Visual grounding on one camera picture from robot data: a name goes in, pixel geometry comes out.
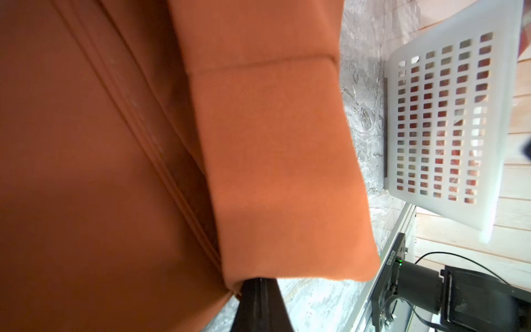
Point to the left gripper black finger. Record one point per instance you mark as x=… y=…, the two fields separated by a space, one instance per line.
x=261 y=308

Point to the rust brown skirt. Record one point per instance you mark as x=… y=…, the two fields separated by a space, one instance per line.
x=157 y=155

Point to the white plastic basket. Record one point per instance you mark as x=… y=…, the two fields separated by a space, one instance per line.
x=507 y=16

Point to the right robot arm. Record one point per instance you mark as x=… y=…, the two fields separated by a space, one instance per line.
x=465 y=300

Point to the aluminium rail frame front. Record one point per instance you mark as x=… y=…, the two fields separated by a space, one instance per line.
x=360 y=317

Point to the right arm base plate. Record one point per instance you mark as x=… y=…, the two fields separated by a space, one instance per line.
x=387 y=283

